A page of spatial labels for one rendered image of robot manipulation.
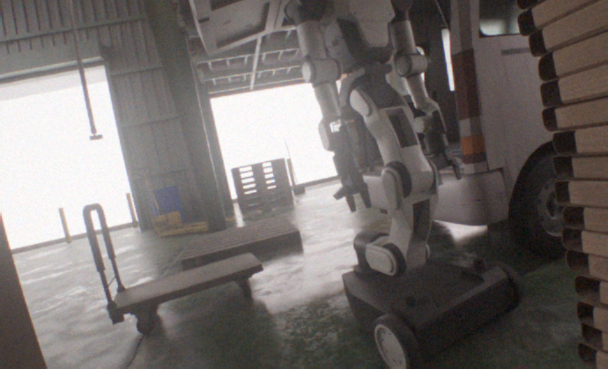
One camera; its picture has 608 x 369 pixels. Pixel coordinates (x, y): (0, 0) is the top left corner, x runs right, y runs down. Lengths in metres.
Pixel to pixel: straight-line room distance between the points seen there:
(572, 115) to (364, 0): 0.90
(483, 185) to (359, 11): 0.90
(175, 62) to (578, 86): 4.93
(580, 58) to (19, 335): 0.74
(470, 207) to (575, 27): 1.09
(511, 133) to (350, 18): 0.90
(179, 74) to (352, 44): 4.05
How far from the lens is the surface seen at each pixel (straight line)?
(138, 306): 2.03
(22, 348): 0.36
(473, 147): 1.58
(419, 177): 1.19
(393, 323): 1.11
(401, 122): 1.29
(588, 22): 0.62
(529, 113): 1.79
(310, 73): 1.17
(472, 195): 1.58
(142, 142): 8.26
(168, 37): 5.33
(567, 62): 0.64
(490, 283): 1.34
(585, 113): 0.64
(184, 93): 5.05
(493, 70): 1.68
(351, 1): 1.31
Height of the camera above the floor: 0.75
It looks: 3 degrees down
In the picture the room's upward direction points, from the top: 12 degrees counter-clockwise
